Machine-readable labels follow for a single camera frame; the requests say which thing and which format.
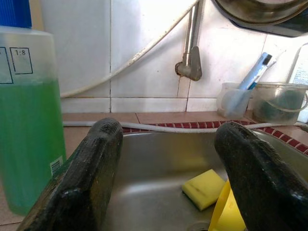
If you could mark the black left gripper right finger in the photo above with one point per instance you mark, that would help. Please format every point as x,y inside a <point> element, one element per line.
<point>260,183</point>

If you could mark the bright yellow sponge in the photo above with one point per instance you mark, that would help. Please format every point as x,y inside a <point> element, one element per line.
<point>202,187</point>

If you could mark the steel sink basin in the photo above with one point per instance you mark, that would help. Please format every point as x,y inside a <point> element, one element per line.
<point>149,168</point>

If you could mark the green liquid bottle blue cap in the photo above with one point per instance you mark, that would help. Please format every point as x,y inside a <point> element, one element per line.
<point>29,120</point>

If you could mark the clear plastic small bucket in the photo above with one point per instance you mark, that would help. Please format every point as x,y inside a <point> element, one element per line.
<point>276,108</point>

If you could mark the blue toothbrush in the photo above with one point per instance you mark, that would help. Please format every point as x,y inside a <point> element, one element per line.
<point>255,74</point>

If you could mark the hanging steel wok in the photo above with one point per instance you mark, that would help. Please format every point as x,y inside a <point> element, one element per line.
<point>252,12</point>

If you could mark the clear plastic toothbrush cup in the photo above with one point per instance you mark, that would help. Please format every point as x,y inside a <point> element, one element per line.
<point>226,103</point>

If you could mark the steel wall tap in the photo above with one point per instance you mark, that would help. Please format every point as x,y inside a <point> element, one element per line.
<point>192,62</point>

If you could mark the yellow plastic bowl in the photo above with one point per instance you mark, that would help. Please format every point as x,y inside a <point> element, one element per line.
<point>226,214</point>

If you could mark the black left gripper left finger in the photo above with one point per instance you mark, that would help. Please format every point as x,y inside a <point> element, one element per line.
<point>79,180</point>

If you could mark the hanging black pan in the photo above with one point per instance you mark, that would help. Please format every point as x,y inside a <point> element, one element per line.
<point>288,29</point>

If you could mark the white toothbrush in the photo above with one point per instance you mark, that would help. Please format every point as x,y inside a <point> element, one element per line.
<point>276,59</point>

